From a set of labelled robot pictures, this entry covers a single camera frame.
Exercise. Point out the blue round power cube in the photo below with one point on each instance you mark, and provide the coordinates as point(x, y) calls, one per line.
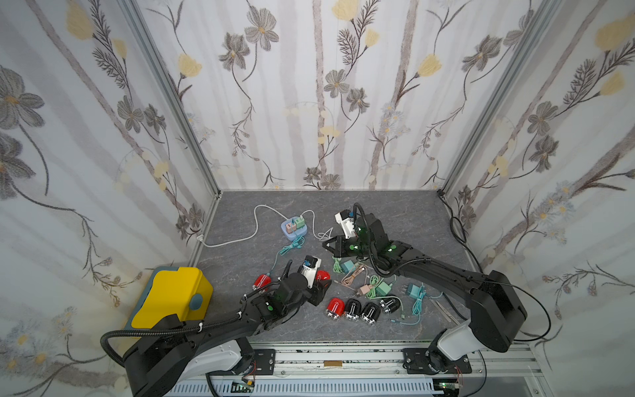
point(294, 228)

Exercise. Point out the light green charger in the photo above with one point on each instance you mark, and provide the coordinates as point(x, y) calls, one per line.
point(382, 289)

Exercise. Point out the black shaver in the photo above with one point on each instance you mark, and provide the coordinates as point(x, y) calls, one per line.
point(390, 304)
point(370, 313)
point(353, 309)

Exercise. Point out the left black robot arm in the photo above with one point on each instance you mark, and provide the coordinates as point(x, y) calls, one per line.
point(156, 359)

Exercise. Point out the teal charger end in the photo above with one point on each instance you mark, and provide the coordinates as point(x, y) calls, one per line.
point(416, 292)
point(348, 267)

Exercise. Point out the red shaver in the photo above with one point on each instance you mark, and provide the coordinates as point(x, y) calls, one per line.
point(336, 308)
point(322, 276)
point(261, 281)

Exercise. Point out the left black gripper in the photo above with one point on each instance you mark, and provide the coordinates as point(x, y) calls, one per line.
point(318, 294)

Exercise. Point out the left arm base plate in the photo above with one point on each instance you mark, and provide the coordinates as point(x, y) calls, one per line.
point(260, 362)

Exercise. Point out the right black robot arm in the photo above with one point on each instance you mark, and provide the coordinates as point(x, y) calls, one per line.
point(496, 311)

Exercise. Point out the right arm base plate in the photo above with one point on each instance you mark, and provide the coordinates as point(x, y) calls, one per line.
point(422, 361)

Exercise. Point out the yellow lidded box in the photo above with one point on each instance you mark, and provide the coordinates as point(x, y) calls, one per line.
point(183, 291)

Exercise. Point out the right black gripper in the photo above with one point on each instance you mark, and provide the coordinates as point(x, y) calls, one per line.
point(345, 243)

